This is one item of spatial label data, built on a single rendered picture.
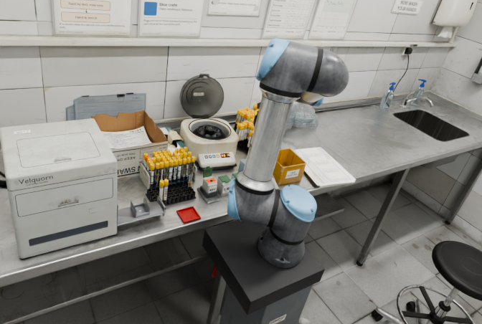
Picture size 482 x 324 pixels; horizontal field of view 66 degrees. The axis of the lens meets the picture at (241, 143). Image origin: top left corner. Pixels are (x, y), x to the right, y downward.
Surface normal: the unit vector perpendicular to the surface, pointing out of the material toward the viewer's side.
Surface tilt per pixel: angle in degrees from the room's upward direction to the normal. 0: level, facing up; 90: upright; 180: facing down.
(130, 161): 89
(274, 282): 4
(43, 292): 0
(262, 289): 4
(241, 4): 90
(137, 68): 90
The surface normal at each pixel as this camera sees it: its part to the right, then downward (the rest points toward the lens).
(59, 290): 0.17, -0.85
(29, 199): 0.52, 0.50
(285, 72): -0.14, 0.35
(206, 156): 0.32, -0.55
